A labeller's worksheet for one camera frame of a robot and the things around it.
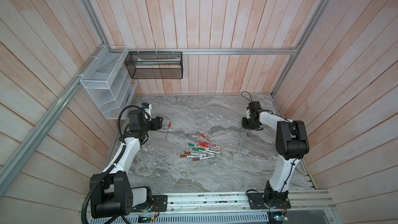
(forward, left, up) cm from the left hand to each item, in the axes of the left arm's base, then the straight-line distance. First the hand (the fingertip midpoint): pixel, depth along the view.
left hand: (157, 120), depth 87 cm
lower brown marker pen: (-17, -23, -15) cm, 32 cm away
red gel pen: (+6, -4, -16) cm, 17 cm away
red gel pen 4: (-10, -31, -15) cm, 36 cm away
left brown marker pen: (-16, -17, -14) cm, 27 cm away
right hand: (+7, -56, -15) cm, 58 cm away
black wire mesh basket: (+38, +6, +11) cm, 40 cm away
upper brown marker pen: (-13, -19, -15) cm, 28 cm away
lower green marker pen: (-11, -24, -14) cm, 30 cm away
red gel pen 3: (-8, -29, -15) cm, 34 cm away
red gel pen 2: (-2, -27, -16) cm, 31 cm away
